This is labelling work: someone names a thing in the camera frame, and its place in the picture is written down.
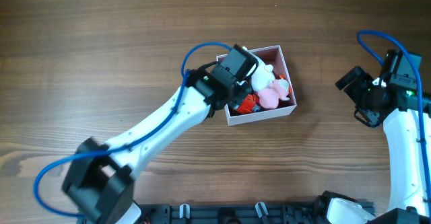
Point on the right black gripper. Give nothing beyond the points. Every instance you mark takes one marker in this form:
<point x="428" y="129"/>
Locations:
<point x="362" y="79"/>

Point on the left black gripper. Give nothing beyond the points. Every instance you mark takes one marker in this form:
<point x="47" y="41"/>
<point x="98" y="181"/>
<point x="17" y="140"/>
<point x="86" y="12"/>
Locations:
<point x="244" y="90"/>

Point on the red toy fire truck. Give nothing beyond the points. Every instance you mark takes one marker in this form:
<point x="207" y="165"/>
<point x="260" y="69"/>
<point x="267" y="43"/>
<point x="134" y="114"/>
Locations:
<point x="249" y="105"/>

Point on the white plush duck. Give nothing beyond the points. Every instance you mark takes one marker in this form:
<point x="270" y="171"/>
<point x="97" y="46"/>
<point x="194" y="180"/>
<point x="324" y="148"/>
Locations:
<point x="262" y="75"/>

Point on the white box pink interior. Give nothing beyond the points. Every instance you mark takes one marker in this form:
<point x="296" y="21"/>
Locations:
<point x="270" y="55"/>

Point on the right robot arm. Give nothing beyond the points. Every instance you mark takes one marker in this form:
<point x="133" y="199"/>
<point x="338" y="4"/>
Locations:
<point x="408" y="202"/>

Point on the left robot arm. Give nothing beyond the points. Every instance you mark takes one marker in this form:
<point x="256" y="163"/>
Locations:
<point x="101" y="177"/>

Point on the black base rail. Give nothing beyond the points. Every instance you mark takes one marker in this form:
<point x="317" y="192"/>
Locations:
<point x="289" y="213"/>

